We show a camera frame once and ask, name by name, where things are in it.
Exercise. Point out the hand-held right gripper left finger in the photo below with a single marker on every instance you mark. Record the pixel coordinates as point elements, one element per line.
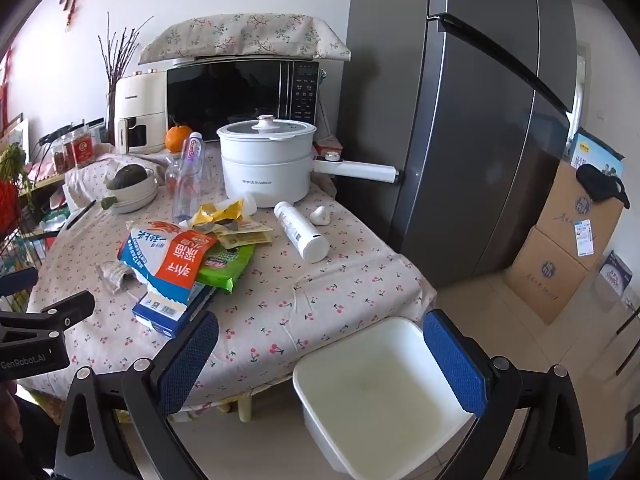
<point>190,355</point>

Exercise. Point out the beige yellow sachet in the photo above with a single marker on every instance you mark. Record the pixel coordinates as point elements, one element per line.
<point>245,241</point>

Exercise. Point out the small green fruit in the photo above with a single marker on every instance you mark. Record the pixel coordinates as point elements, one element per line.
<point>109,203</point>

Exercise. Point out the small clear glass jar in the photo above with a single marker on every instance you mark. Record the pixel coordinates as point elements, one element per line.
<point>171,175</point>

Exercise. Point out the blue white carton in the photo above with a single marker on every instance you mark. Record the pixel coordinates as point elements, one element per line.
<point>165,312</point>

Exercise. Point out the dry twigs in vase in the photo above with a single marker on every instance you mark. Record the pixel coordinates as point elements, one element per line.
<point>114,70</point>

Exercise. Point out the blue printed box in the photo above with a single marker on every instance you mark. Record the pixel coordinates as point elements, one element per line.
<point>595,152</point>

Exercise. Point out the red spice jar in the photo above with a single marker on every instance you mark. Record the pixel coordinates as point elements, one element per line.
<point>64,155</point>
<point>83,147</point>

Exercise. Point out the clear plastic water bottle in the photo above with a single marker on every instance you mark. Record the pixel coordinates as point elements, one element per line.
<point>189,180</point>

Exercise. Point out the black pen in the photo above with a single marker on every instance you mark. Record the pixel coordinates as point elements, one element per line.
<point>81,213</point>

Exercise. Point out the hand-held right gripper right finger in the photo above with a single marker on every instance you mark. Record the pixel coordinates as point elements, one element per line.
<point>455,365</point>

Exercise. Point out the cream air fryer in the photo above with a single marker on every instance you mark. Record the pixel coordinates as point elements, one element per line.
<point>142,110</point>

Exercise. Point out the black chair leg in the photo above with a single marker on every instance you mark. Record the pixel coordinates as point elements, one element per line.
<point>629,340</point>

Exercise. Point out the brown cardboard box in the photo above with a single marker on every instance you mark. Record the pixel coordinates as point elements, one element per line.
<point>570,220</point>
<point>540,280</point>

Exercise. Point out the beige sachet orange print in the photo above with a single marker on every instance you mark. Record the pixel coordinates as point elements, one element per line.
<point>250,227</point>

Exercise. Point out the orange fruit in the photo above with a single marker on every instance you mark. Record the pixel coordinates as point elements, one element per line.
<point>177,139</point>

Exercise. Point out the white table leg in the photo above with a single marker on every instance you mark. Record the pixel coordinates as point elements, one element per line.
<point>245,407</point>

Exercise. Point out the yellow wrapper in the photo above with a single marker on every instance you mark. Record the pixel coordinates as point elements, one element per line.
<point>210,215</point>

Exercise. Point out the black pouch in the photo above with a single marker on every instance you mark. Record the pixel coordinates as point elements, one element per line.
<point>600,185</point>

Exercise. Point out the green snack packet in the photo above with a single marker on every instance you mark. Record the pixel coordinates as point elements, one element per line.
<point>225,270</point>

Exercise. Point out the white electric cooking pot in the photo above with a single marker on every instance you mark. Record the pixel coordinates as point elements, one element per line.
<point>265,170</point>

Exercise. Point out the white crumpled tissue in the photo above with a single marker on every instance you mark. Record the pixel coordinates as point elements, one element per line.
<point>320,216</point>

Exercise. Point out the crushed metal can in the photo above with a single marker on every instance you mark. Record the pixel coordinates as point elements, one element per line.
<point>115,277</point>

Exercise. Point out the small blue white box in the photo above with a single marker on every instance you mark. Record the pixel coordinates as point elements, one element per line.
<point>616,275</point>

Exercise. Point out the floral cover cloth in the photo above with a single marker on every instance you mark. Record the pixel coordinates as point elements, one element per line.
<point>240,35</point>

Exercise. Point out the green potted plant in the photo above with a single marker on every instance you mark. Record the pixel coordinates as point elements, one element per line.
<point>15,170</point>

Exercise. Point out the blue white orange milk bag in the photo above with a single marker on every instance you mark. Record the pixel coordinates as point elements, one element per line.
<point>160,255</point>

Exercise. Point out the black microwave oven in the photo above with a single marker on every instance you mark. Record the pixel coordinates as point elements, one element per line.
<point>225,95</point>

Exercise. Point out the cherry print tablecloth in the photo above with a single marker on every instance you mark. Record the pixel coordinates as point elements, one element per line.
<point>310,285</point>

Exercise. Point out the grey refrigerator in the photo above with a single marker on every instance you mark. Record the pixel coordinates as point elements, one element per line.
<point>450,135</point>

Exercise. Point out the white plastic bin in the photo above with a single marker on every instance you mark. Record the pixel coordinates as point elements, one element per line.
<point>380,400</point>

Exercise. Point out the person's dark trousers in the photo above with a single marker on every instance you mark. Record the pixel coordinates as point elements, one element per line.
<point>30,440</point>

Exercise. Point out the dark green avocado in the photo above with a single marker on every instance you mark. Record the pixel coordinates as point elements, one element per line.
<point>129,176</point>

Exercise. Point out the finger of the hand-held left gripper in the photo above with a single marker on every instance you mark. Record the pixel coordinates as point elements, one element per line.
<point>17,281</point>
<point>65,312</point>

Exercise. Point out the white plastic bottle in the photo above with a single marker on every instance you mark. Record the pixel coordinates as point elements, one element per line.
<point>300,232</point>

